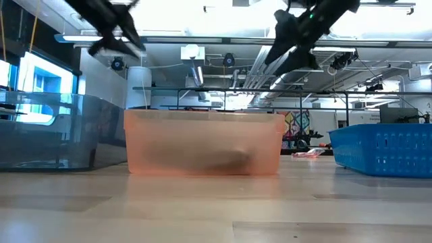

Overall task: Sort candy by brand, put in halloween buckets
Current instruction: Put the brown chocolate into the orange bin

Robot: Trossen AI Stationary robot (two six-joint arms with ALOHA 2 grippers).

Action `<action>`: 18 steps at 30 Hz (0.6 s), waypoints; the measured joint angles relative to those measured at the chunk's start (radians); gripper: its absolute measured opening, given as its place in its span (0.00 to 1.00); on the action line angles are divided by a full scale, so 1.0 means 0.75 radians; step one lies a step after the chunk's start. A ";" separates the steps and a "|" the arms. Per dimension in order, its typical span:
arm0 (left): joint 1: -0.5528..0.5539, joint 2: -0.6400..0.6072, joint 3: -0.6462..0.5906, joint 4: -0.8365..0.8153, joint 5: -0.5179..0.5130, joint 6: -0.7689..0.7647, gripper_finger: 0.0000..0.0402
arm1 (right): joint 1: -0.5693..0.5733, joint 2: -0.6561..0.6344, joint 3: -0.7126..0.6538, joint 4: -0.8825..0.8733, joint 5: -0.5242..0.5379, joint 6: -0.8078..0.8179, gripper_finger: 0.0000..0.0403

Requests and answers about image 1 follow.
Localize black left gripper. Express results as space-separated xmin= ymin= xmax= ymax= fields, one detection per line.
xmin=64 ymin=0 xmax=146 ymax=59

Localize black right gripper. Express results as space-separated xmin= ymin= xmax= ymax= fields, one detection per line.
xmin=265 ymin=0 xmax=360 ymax=77

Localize dark grey translucent bin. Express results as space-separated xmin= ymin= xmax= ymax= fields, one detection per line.
xmin=0 ymin=91 xmax=128 ymax=172

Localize pink clear-wrapped candy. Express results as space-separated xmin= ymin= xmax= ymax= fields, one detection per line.
xmin=292 ymin=147 xmax=327 ymax=159

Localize brown chocolate bar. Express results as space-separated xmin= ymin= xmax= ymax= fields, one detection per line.
xmin=144 ymin=148 xmax=253 ymax=176

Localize black round ceiling device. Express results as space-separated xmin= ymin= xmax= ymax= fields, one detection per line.
xmin=222 ymin=53 xmax=236 ymax=68
xmin=111 ymin=56 xmax=125 ymax=72

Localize silver ceiling ducts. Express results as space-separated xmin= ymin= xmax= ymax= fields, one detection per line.
xmin=242 ymin=43 xmax=338 ymax=99

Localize black ceiling device cluster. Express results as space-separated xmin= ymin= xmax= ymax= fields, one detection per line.
xmin=329 ymin=51 xmax=359 ymax=71

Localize white round column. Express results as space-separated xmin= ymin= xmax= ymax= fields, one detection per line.
xmin=126 ymin=65 xmax=153 ymax=109

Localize white box with round lamp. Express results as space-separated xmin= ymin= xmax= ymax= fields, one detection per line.
xmin=180 ymin=44 xmax=206 ymax=61

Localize grey overhead beam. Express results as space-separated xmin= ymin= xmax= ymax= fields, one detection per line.
xmin=140 ymin=36 xmax=432 ymax=48

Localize black machine on far desk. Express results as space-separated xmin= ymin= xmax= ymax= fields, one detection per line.
xmin=292 ymin=130 xmax=324 ymax=149

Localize orange translucent plastic bin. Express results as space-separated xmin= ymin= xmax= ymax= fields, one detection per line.
xmin=123 ymin=108 xmax=287 ymax=176

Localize dark background monitor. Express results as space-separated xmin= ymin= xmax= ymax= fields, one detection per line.
xmin=379 ymin=107 xmax=420 ymax=125

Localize blue slotted plastic basket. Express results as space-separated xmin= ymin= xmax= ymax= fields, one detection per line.
xmin=327 ymin=123 xmax=432 ymax=179

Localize colourful wall mural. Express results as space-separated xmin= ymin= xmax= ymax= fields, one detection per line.
xmin=283 ymin=110 xmax=311 ymax=149

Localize yellow hanging cord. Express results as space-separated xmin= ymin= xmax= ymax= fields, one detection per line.
xmin=28 ymin=0 xmax=41 ymax=54
xmin=0 ymin=9 xmax=7 ymax=63

